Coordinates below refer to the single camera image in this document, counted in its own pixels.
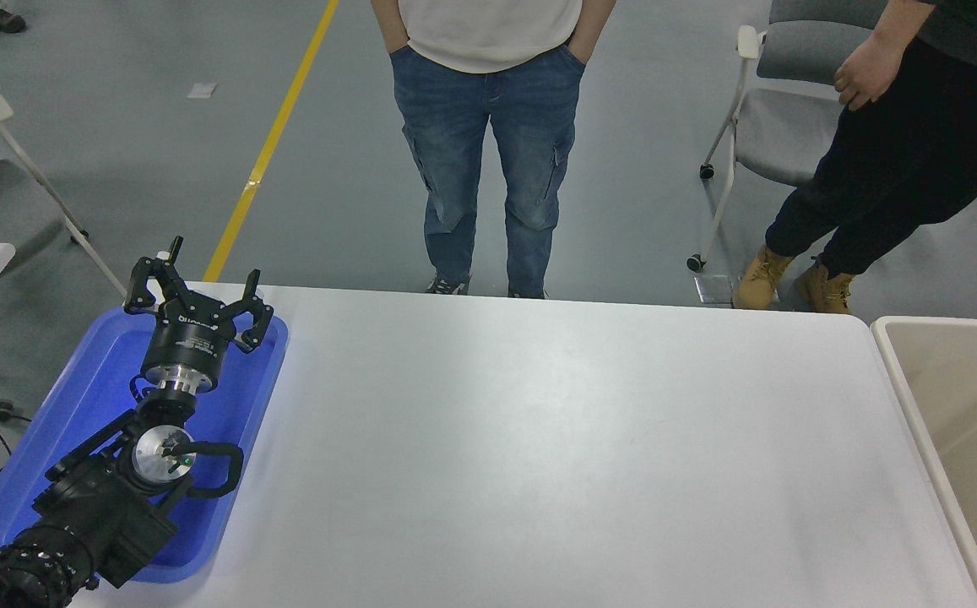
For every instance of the grey chair with castors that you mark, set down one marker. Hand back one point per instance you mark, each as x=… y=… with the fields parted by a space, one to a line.
x=779 y=127

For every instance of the person's left forearm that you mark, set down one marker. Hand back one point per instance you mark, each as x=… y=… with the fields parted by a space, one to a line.
x=594 y=29

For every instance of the person in dark trousers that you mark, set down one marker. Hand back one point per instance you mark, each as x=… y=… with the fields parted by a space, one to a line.
x=919 y=152

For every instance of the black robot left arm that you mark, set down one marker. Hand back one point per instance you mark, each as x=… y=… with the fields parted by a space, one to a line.
x=100 y=507

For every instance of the person's right forearm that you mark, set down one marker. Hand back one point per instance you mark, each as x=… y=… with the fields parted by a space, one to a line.
x=388 y=25

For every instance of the grey folding chair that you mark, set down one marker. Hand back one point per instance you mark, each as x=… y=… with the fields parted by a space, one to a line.
x=7 y=194

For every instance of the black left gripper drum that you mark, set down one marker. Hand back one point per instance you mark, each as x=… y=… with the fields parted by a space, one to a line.
x=188 y=350

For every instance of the blue plastic tray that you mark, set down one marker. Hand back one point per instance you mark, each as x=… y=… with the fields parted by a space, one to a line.
x=83 y=397

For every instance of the person's right hand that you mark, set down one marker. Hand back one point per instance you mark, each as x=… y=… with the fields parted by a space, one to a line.
x=868 y=76

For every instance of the person's dark shoe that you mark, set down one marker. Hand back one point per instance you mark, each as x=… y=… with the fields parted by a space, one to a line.
x=0 y=20

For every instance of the person in jeans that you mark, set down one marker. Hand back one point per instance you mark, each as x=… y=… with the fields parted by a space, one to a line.
x=488 y=127

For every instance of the large pale bin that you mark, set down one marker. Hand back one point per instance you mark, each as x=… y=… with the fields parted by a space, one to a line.
x=952 y=405

